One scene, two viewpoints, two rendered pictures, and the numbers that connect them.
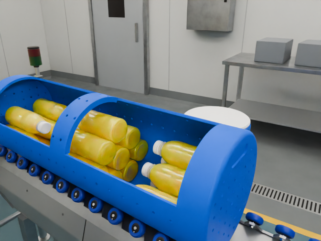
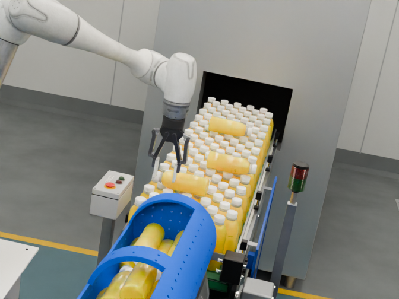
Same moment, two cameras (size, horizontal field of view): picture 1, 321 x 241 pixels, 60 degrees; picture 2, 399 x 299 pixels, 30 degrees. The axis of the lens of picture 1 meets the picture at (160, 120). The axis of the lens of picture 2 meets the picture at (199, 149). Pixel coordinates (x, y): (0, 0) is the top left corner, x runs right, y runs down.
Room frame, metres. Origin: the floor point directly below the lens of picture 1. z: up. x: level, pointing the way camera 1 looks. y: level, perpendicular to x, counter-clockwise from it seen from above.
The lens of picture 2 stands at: (0.00, -1.40, 2.16)
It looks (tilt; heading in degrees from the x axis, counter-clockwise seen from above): 19 degrees down; 62
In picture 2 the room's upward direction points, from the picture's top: 10 degrees clockwise
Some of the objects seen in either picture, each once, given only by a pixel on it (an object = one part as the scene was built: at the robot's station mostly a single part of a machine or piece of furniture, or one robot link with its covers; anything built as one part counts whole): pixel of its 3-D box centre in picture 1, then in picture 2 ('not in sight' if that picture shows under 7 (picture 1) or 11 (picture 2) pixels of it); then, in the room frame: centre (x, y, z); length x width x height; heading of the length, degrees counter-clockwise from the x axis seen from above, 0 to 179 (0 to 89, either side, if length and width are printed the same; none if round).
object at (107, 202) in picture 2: not in sight; (112, 194); (0.94, 0.94, 1.05); 0.20 x 0.10 x 0.10; 54
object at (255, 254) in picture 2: not in sight; (252, 260); (1.63, 0.97, 0.70); 0.80 x 0.05 x 0.50; 54
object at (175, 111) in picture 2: not in sight; (175, 108); (1.05, 0.76, 1.45); 0.09 x 0.09 x 0.06
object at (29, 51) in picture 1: (34, 52); (299, 171); (1.57, 0.70, 1.23); 0.06 x 0.06 x 0.04
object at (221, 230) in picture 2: not in sight; (214, 243); (1.22, 0.63, 0.99); 0.07 x 0.07 x 0.19
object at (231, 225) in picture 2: not in sight; (227, 238); (1.29, 0.66, 0.99); 0.07 x 0.07 x 0.19
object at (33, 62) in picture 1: (35, 60); (297, 182); (1.57, 0.70, 1.18); 0.06 x 0.06 x 0.05
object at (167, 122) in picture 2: not in sight; (172, 128); (1.05, 0.76, 1.37); 0.08 x 0.07 x 0.09; 144
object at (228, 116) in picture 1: (216, 118); not in sight; (1.09, -0.24, 1.03); 0.28 x 0.28 x 0.01
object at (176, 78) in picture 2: not in sight; (178, 76); (1.05, 0.77, 1.56); 0.13 x 0.11 x 0.16; 103
